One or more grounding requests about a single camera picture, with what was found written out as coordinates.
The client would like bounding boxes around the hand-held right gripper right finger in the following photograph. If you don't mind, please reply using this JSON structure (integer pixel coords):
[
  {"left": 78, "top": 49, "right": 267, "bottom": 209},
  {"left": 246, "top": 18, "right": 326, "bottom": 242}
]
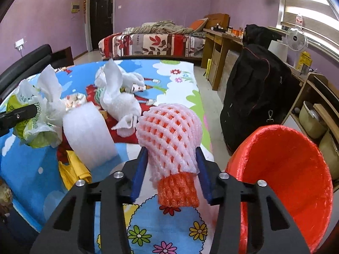
[{"left": 195, "top": 149, "right": 311, "bottom": 254}]

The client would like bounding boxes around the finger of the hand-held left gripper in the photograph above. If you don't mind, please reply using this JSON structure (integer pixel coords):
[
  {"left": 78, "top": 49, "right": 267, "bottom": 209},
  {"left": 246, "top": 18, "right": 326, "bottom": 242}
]
[{"left": 0, "top": 104, "right": 38, "bottom": 131}]

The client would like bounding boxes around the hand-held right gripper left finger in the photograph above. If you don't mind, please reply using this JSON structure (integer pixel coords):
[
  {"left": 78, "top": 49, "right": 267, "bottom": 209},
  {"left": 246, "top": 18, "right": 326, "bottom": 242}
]
[{"left": 30, "top": 146, "right": 149, "bottom": 254}]

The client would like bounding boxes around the green white plastic bag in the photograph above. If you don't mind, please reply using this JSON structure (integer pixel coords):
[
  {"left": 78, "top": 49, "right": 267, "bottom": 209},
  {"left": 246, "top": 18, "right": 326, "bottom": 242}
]
[{"left": 6, "top": 81, "right": 63, "bottom": 149}]

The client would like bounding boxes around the pink foam fruit net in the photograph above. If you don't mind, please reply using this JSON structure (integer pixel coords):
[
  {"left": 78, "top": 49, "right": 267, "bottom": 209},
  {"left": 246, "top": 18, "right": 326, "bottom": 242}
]
[{"left": 136, "top": 104, "right": 202, "bottom": 207}]

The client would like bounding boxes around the red trash bin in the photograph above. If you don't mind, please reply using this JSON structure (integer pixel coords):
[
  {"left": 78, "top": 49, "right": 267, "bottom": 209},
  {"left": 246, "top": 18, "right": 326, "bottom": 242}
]
[{"left": 225, "top": 124, "right": 333, "bottom": 254}]

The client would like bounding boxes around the crumpled white tissue paper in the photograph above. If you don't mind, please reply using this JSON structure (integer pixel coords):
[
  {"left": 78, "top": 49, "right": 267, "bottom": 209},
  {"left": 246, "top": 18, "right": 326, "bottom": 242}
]
[{"left": 34, "top": 65, "right": 67, "bottom": 127}]

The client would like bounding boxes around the blue cartoon printed blanket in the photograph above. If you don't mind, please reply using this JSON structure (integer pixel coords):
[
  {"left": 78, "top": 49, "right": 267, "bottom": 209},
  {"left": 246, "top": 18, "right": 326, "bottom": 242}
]
[{"left": 0, "top": 58, "right": 215, "bottom": 254}]

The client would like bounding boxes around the printed paper wrapper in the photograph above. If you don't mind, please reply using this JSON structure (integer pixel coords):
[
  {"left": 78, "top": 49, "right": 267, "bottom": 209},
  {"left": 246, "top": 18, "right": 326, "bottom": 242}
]
[{"left": 64, "top": 93, "right": 88, "bottom": 109}]

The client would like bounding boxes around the yellow plastic bag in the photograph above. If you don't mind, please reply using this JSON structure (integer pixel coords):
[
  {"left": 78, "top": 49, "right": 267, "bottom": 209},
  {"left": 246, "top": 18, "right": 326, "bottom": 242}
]
[{"left": 58, "top": 150, "right": 92, "bottom": 191}]

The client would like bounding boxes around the white foam sheet roll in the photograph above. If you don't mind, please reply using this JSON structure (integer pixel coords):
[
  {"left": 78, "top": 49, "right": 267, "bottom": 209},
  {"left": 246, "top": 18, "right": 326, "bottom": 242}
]
[{"left": 63, "top": 103, "right": 119, "bottom": 170}]

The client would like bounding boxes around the dark wooden side table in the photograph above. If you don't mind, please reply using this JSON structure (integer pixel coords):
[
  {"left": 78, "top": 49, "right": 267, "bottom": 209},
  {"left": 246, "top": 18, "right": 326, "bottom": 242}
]
[{"left": 50, "top": 46, "right": 75, "bottom": 68}]

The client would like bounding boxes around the green knitted cloth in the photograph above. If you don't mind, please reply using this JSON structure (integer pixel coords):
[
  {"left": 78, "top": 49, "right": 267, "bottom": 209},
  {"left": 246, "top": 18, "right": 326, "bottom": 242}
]
[{"left": 95, "top": 88, "right": 106, "bottom": 107}]

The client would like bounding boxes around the large black bag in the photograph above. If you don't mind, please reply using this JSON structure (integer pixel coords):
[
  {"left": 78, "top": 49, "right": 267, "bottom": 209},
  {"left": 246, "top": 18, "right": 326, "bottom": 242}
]
[{"left": 220, "top": 44, "right": 292, "bottom": 152}]

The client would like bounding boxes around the cream cooking pot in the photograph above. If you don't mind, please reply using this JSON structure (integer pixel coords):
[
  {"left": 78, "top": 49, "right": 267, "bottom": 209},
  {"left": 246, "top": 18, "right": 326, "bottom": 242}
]
[{"left": 299, "top": 101, "right": 328, "bottom": 138}]

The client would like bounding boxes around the wooden desk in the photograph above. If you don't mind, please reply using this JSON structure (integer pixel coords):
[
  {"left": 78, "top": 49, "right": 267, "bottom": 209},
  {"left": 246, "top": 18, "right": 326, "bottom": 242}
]
[{"left": 201, "top": 28, "right": 245, "bottom": 91}]

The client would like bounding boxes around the dark wooden door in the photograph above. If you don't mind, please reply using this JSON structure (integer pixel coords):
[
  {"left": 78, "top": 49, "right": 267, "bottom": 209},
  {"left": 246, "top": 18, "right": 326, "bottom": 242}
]
[{"left": 88, "top": 0, "right": 115, "bottom": 51}]

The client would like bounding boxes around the bed with floral sheet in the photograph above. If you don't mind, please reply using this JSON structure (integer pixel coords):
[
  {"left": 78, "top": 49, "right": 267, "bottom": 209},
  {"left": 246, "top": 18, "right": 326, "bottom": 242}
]
[{"left": 99, "top": 26, "right": 206, "bottom": 59}]

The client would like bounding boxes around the wooden shelf unit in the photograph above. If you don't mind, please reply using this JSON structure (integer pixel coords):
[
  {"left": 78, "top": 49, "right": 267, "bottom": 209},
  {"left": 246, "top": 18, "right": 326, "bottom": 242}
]
[{"left": 281, "top": 71, "right": 339, "bottom": 170}]

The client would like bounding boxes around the row of bottles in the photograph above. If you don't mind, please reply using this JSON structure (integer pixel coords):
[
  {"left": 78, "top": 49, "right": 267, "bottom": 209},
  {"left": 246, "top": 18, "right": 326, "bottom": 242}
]
[{"left": 210, "top": 24, "right": 245, "bottom": 36}]

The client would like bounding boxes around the small black bag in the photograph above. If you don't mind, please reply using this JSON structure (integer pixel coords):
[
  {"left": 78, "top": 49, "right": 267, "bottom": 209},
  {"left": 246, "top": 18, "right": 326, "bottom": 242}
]
[{"left": 243, "top": 24, "right": 283, "bottom": 50}]

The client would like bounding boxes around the grey brown quilt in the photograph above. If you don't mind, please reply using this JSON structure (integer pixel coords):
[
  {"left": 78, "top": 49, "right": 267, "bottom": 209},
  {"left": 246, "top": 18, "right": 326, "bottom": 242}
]
[{"left": 124, "top": 20, "right": 202, "bottom": 35}]

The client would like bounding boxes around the orange pillow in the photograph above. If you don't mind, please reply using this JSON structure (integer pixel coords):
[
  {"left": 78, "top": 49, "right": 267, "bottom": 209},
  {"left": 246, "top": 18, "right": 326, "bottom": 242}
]
[{"left": 189, "top": 18, "right": 209, "bottom": 32}]

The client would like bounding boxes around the wooden headboard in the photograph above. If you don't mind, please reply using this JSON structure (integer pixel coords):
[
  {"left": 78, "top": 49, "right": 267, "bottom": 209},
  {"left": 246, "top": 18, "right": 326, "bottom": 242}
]
[{"left": 204, "top": 13, "right": 230, "bottom": 30}]

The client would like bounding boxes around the white desk fan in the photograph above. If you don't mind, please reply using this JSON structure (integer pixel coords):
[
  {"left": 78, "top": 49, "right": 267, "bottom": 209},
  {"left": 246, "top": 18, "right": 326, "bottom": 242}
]
[{"left": 285, "top": 27, "right": 309, "bottom": 68}]

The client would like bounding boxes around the striped window blind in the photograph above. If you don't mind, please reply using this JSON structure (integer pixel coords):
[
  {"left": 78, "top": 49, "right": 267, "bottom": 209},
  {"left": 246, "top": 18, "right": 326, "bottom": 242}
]
[{"left": 276, "top": 0, "right": 339, "bottom": 47}]

